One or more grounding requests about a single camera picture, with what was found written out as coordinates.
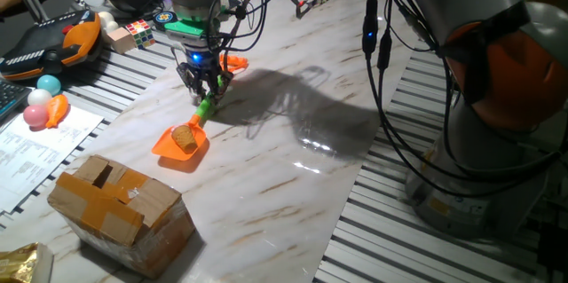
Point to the toy ice cream cone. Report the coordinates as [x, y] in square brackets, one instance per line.
[184, 139]

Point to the cardboard box with orange tape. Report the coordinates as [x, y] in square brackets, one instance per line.
[115, 212]

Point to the marble pattern mat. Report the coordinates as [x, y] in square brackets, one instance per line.
[288, 212]

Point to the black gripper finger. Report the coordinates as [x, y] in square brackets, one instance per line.
[190, 82]
[220, 85]

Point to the teal ball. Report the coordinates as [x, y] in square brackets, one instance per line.
[49, 84]

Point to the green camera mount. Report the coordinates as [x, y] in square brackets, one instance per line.
[188, 28]

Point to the black round puck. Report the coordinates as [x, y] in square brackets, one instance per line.
[162, 17]

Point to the gold foil packet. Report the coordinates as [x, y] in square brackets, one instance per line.
[22, 265]

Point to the orange green toy shovel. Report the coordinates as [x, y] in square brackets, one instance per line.
[166, 147]

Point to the white round figure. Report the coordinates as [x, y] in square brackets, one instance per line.
[106, 20]

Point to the pink ball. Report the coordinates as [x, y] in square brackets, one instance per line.
[35, 115]

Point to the orange toy carrot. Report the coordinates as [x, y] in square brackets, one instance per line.
[57, 110]

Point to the black orange teach pendant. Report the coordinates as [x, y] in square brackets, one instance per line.
[44, 45]

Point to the white ball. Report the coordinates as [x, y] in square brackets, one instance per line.
[39, 96]

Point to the wooden cube block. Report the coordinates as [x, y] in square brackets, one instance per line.
[121, 41]

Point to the printed paper sheet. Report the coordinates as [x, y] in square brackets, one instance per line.
[35, 154]

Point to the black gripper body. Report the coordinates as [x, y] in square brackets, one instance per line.
[199, 57]

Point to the rubiks cube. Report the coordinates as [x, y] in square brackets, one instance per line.
[140, 33]

